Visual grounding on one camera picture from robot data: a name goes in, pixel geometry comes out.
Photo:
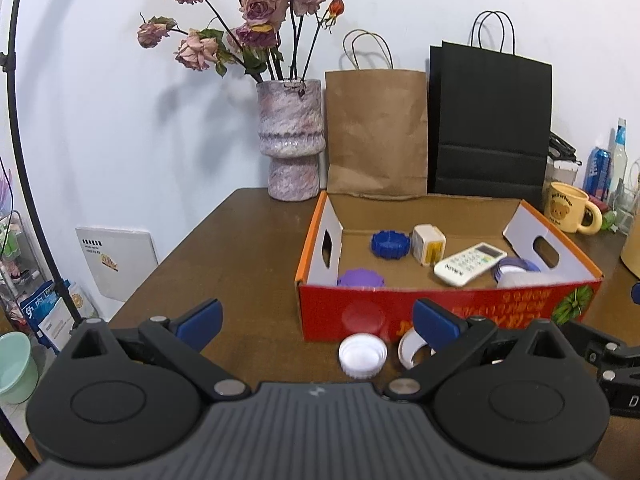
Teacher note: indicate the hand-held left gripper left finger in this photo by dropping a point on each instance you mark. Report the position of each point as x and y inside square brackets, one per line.
[200, 322]

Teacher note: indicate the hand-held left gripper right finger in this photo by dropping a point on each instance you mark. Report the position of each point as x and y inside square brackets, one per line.
[435, 322]

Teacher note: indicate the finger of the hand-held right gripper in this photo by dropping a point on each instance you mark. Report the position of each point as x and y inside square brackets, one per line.
[636, 294]
[590, 340]

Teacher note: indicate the white remote control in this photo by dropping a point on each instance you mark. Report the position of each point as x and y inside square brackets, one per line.
[470, 262]

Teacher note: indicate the cream cube plug adapter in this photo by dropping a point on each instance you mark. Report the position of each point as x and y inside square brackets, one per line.
[427, 245]

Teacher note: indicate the white ribbed bottle cap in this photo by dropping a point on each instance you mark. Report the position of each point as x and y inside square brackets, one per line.
[362, 357]

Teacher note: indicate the blue ribbed cap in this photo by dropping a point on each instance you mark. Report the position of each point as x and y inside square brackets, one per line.
[390, 245]

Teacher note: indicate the red orange cardboard box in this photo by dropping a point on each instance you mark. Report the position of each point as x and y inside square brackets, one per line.
[325, 310]

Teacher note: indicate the beige thermos jug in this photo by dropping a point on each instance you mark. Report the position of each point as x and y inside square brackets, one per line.
[632, 255]

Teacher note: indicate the clear glass jar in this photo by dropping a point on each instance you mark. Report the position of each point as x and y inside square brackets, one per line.
[629, 210]

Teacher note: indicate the purple ribbed cap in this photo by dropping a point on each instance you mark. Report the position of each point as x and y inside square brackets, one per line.
[361, 278]

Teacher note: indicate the purple rimmed white jar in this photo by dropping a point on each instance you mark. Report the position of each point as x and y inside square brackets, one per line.
[515, 275]

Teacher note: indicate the yellow bear mug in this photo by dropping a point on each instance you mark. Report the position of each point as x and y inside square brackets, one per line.
[562, 207]

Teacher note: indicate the blue drink can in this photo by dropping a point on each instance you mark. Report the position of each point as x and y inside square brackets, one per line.
[597, 172]

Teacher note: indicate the clear bottle blue label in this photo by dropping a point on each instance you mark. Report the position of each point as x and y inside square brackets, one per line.
[619, 160]

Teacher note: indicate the white printed packet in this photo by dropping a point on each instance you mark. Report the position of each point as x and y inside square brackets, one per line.
[57, 327]

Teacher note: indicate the blue printed packet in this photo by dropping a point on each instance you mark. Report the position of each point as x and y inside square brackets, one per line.
[35, 307]

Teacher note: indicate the mint green bucket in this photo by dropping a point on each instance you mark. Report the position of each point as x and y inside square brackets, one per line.
[17, 367]

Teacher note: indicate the brown paper bag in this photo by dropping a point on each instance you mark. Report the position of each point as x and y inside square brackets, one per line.
[375, 130]

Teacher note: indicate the black paper bag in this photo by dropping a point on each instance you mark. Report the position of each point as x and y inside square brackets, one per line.
[490, 120]

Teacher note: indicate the pink mottled vase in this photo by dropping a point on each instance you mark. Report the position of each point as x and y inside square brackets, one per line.
[290, 130]

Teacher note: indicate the dried pink roses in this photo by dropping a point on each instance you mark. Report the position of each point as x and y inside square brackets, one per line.
[257, 10]

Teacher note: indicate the black lamp stand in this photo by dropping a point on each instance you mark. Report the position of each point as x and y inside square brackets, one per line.
[5, 62]

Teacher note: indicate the white wall panel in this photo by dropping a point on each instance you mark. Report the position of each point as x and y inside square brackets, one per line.
[117, 265]

